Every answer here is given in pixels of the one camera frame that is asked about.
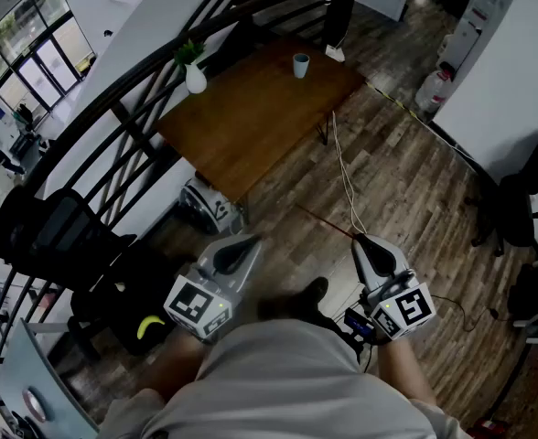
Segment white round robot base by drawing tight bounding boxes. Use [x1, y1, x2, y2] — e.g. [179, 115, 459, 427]
[179, 178, 245, 236]

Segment person's grey shirt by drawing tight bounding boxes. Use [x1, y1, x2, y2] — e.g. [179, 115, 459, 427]
[99, 320, 476, 439]

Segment black floor cable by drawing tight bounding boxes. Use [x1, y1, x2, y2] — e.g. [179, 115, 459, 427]
[428, 294, 515, 333]

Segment red tape roll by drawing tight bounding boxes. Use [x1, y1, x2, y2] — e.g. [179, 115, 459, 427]
[21, 386, 49, 423]

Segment black bag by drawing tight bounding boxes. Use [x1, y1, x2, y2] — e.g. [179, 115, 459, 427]
[70, 240, 197, 356]

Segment glass entrance doors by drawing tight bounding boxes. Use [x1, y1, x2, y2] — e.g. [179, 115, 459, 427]
[0, 0, 97, 113]

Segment white air purifier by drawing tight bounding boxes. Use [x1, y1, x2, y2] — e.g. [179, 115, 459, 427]
[437, 18, 483, 72]

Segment person's left forearm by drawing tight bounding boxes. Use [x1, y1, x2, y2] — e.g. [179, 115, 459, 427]
[135, 327, 206, 402]

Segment green plant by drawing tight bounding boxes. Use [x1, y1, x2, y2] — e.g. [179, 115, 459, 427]
[172, 38, 207, 67]

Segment black device with blue screen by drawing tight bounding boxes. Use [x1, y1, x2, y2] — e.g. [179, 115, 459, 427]
[344, 307, 375, 337]

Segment person's black shoe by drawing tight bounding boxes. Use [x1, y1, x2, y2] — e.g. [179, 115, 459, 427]
[259, 276, 329, 324]

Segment black stair railing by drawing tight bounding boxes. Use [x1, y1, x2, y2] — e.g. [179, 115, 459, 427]
[0, 0, 362, 411]

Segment person's right forearm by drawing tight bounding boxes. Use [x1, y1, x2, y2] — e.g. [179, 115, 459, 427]
[376, 336, 437, 406]

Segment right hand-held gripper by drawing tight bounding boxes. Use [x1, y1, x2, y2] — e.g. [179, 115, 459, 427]
[351, 235, 436, 340]

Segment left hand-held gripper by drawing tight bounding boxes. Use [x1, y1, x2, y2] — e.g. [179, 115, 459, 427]
[163, 234, 264, 343]

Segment white floor cable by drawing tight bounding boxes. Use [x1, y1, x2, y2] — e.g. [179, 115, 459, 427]
[331, 111, 369, 235]

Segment yellow black floor tape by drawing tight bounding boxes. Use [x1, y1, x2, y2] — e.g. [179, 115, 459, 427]
[364, 80, 435, 125]

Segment black office chair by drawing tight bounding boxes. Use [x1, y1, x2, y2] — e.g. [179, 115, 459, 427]
[506, 262, 538, 345]
[463, 130, 538, 258]
[0, 185, 137, 273]

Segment red thin stick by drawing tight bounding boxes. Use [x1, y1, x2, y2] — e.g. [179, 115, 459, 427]
[295, 203, 358, 240]

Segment pale grey desk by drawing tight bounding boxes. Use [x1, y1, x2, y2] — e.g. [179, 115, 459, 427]
[0, 317, 101, 439]

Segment white vase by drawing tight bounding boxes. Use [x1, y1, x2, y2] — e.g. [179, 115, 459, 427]
[184, 63, 208, 95]

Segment yellow banana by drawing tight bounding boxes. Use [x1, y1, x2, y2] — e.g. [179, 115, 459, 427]
[136, 316, 167, 340]

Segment clear water jug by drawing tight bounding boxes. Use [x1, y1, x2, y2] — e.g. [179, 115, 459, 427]
[414, 61, 456, 114]

